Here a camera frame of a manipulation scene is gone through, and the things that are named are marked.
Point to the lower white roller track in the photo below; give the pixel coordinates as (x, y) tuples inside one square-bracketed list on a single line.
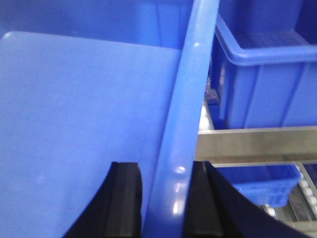
[(308, 187)]

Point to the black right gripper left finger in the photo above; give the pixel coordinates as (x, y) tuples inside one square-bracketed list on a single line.
[(115, 210)]

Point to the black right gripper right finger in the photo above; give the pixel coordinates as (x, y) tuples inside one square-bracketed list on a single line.
[(215, 209)]

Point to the small blue bin lower shelf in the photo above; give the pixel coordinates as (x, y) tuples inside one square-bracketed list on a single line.
[(263, 185)]

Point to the large blue plastic bin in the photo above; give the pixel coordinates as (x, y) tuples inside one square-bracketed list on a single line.
[(84, 83)]

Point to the stainless steel shelf rail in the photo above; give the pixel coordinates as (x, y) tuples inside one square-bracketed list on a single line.
[(258, 145)]

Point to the blue bin on upper shelf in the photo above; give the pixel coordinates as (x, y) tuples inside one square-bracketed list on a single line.
[(264, 63)]

